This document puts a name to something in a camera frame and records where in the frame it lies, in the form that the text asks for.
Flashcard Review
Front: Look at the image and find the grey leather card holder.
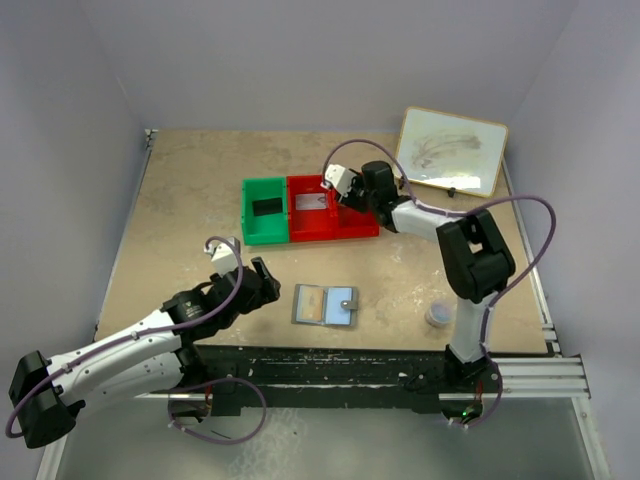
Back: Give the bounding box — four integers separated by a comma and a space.
291, 284, 359, 328

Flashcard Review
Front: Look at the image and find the red bin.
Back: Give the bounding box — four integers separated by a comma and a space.
286, 175, 334, 243
328, 189, 379, 240

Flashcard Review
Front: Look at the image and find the green bin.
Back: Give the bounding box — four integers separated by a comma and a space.
241, 177, 289, 246

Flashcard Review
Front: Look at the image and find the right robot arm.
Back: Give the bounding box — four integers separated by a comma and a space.
324, 161, 516, 391

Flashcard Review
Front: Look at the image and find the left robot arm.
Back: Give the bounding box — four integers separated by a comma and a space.
5, 257, 281, 449

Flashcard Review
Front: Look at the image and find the silver card in bin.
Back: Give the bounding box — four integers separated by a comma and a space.
295, 193, 327, 211

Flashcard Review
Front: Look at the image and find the blue credit card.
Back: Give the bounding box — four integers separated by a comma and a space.
324, 287, 355, 327

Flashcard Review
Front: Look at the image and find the black card in bin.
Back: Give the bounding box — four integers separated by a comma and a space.
252, 197, 283, 217

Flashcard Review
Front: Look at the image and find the yellow framed whiteboard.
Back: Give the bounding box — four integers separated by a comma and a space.
393, 106, 509, 198

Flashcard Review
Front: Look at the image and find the black whiteboard stand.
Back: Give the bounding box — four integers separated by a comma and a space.
397, 178, 457, 198

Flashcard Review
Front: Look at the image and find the small clear cup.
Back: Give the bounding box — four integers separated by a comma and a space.
425, 300, 454, 328

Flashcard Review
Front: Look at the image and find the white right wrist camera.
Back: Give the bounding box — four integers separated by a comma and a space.
321, 164, 354, 195

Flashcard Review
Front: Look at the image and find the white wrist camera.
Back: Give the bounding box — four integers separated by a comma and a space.
321, 164, 354, 195
204, 236, 242, 277

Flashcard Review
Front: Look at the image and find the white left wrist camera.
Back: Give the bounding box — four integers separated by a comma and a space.
204, 236, 242, 277

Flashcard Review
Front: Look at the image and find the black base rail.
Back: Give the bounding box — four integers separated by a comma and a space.
144, 342, 506, 416

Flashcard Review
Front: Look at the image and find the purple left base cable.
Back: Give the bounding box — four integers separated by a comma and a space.
166, 375, 268, 444

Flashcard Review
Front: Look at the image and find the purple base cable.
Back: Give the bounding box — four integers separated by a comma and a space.
447, 349, 503, 431
166, 375, 268, 444

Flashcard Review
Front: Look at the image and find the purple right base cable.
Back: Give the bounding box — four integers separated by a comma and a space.
447, 349, 503, 431

